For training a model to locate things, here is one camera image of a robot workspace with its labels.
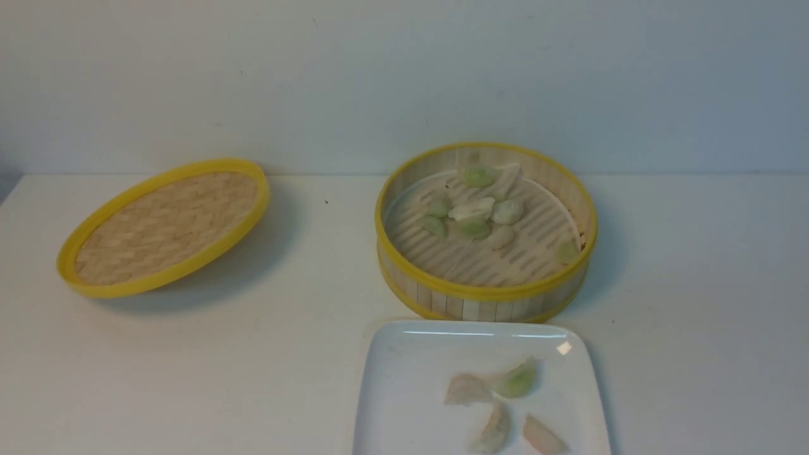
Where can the pale pink dumpling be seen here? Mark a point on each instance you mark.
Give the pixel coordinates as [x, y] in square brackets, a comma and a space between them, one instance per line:
[467, 389]

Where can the white green dumpling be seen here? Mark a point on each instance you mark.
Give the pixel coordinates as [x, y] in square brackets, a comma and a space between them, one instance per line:
[494, 436]

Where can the white square plate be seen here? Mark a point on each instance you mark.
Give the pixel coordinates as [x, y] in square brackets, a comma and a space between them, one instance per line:
[409, 367]

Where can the green dumpling front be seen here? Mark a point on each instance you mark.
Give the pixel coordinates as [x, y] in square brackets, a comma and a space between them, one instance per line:
[473, 229]

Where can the bamboo steamer basket yellow rim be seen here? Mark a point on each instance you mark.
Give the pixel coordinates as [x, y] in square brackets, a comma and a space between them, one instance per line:
[533, 302]

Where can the white dumpling centre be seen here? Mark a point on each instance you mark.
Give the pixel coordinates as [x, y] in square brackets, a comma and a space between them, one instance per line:
[481, 208]

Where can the green dumpling back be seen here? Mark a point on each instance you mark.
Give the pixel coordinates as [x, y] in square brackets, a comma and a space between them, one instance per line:
[477, 176]

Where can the pink dumpling in steamer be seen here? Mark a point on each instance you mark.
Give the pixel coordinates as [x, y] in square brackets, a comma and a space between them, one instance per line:
[500, 237]

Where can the white dumpling right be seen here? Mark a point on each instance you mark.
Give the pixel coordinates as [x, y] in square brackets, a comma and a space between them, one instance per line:
[507, 212]

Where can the white steamer liner cloth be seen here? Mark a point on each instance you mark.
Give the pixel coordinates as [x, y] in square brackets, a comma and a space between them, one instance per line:
[530, 255]

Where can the woven bamboo steamer lid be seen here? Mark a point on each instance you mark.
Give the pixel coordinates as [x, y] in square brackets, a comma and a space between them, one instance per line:
[164, 228]

